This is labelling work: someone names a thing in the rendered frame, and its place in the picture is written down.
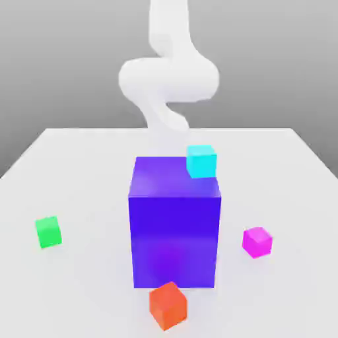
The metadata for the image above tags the small cyan cube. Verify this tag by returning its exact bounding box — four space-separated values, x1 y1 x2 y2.
186 144 218 180

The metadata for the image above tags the small magenta cube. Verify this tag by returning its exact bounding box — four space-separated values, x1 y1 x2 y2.
242 226 273 259

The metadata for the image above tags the small green cube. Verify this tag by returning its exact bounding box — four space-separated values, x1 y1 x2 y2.
34 215 63 250

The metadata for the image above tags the small orange cube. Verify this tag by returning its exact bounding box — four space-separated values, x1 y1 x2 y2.
149 281 188 331

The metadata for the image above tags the large purple box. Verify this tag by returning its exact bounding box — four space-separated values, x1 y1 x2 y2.
127 156 222 289

